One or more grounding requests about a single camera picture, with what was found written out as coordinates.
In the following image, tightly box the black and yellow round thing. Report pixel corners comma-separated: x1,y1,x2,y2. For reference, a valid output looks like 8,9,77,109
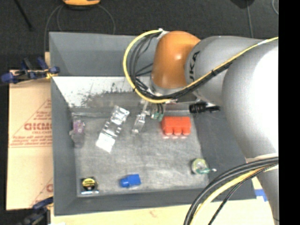
80,177,100,195

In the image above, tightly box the grey metal bin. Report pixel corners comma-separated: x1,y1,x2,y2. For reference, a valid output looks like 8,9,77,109
48,31,256,216

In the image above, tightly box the clear purple plastic thing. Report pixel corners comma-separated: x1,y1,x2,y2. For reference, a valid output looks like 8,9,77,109
69,118,86,149

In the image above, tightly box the black cylinder on white bracket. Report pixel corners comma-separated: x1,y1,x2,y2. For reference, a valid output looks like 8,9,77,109
188,103,221,114

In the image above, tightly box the red toy brick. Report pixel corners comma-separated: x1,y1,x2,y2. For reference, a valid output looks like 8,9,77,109
160,116,192,140

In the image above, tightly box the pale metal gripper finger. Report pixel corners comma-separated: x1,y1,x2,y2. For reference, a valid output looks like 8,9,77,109
138,113,148,134
131,114,142,136

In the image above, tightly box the brown cardboard board, red print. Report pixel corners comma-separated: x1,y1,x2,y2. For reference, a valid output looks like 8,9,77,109
5,51,55,211

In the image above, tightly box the clear glass thing, green rim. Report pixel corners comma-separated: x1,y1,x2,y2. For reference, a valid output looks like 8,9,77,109
190,157,218,175

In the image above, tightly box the blue small block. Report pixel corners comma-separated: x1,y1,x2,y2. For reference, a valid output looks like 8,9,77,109
119,173,142,188

